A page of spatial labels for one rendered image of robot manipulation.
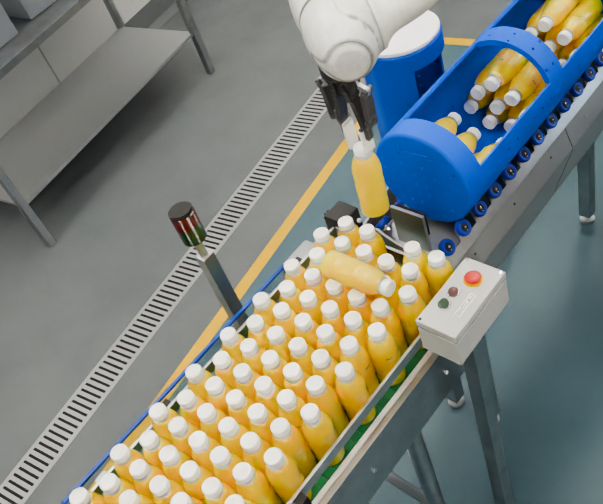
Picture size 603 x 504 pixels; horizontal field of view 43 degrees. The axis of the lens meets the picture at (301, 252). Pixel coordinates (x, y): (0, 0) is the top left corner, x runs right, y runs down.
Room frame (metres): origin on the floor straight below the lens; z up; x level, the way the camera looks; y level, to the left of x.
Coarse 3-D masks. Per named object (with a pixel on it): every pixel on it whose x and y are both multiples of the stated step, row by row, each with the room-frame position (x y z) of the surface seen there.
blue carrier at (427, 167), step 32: (544, 0) 2.01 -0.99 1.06; (512, 32) 1.66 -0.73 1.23; (480, 64) 1.81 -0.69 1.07; (544, 64) 1.56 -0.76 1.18; (576, 64) 1.60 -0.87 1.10; (448, 96) 1.72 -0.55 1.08; (544, 96) 1.51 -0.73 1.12; (416, 128) 1.44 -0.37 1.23; (480, 128) 1.66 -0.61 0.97; (512, 128) 1.43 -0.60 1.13; (384, 160) 1.51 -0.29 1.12; (416, 160) 1.42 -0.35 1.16; (448, 160) 1.34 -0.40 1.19; (416, 192) 1.44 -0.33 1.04; (448, 192) 1.36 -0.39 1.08; (480, 192) 1.33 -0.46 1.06
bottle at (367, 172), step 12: (372, 156) 1.28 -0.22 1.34; (360, 168) 1.27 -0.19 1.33; (372, 168) 1.26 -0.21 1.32; (360, 180) 1.27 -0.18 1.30; (372, 180) 1.26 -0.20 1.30; (384, 180) 1.28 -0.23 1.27; (360, 192) 1.27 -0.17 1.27; (372, 192) 1.26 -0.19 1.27; (384, 192) 1.26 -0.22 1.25; (360, 204) 1.28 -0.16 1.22; (372, 204) 1.25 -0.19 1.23; (384, 204) 1.26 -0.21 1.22; (372, 216) 1.26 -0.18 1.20
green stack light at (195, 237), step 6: (198, 228) 1.45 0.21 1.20; (204, 228) 1.47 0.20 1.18; (180, 234) 1.45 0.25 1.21; (186, 234) 1.44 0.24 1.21; (192, 234) 1.44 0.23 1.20; (198, 234) 1.44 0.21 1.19; (204, 234) 1.46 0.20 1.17; (186, 240) 1.45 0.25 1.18; (192, 240) 1.44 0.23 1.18; (198, 240) 1.44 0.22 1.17; (192, 246) 1.44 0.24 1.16
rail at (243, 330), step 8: (304, 264) 1.43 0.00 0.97; (272, 296) 1.36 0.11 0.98; (240, 328) 1.30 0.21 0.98; (248, 328) 1.30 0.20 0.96; (208, 368) 1.22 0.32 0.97; (176, 400) 1.16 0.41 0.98; (176, 408) 1.16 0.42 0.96; (136, 440) 1.10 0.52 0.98; (136, 448) 1.09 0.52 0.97; (112, 472) 1.05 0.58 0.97; (96, 488) 1.02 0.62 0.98
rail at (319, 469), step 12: (408, 348) 1.04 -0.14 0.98; (408, 360) 1.03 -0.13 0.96; (396, 372) 1.00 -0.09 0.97; (384, 384) 0.98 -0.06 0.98; (372, 396) 0.96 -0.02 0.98; (372, 408) 0.95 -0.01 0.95; (360, 420) 0.93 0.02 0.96; (348, 432) 0.91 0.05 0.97; (336, 444) 0.89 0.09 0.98; (324, 456) 0.87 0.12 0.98; (324, 468) 0.86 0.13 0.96; (312, 480) 0.84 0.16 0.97
